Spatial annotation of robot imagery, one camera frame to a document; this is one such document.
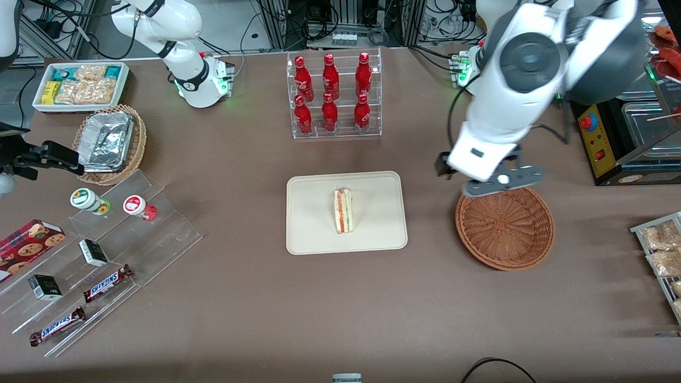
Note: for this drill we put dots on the triangular sandwich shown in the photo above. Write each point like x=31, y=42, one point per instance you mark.
x=343, y=213

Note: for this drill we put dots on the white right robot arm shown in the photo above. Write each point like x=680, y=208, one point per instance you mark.
x=194, y=85

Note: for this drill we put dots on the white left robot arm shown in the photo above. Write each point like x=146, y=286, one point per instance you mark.
x=532, y=53

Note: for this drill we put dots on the round brown wicker basket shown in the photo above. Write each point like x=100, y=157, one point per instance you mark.
x=505, y=234

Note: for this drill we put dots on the light wicker basket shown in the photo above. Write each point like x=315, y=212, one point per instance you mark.
x=139, y=143

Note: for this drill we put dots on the beige rectangular tray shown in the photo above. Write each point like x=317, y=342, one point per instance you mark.
x=308, y=213

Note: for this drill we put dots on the stack of foil trays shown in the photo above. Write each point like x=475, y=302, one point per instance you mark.
x=106, y=141

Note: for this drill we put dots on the green lid cup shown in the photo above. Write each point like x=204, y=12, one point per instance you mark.
x=85, y=199

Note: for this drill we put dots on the yellow snack packet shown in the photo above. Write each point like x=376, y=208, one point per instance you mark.
x=50, y=93

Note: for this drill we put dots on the clear bag of crackers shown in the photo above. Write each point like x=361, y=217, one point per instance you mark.
x=72, y=93
x=90, y=73
x=101, y=90

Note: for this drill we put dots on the red cookie box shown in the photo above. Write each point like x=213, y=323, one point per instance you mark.
x=26, y=247

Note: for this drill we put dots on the teal snack packet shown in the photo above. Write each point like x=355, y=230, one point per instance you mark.
x=113, y=72
x=63, y=74

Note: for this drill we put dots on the red lid cup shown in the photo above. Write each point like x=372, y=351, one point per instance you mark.
x=135, y=206

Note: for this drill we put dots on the white snack bin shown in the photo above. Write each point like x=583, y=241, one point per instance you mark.
x=123, y=85

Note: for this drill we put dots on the red cola bottle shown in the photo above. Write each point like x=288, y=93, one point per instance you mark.
x=363, y=74
x=330, y=77
x=302, y=80
x=302, y=116
x=329, y=113
x=362, y=113

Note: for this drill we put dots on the small black white box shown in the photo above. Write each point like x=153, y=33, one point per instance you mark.
x=93, y=252
x=45, y=288

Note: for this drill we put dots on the clear acrylic bottle rack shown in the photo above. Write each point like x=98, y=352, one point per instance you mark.
x=343, y=133

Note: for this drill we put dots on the black machine yellow control panel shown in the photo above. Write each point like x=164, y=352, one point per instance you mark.
x=598, y=143

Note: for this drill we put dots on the clear acrylic stepped display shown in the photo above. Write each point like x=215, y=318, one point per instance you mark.
x=159, y=239

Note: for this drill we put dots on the snickers bar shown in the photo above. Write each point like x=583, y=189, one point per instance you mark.
x=106, y=283
x=56, y=327

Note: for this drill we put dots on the white power strip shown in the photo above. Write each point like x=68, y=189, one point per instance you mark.
x=344, y=39

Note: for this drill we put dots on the clear bag of pastries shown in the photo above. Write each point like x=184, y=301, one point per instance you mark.
x=662, y=236
x=667, y=263
x=678, y=307
x=677, y=288

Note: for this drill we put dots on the red fried snack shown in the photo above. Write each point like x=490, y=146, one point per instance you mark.
x=671, y=56
x=669, y=33

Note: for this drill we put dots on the small grey device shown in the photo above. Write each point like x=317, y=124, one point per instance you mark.
x=347, y=379

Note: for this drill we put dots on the black right wrist camera bracket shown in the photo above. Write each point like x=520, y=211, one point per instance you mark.
x=10, y=130

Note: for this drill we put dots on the black aluminium frame rack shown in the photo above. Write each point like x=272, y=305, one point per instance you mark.
x=276, y=21

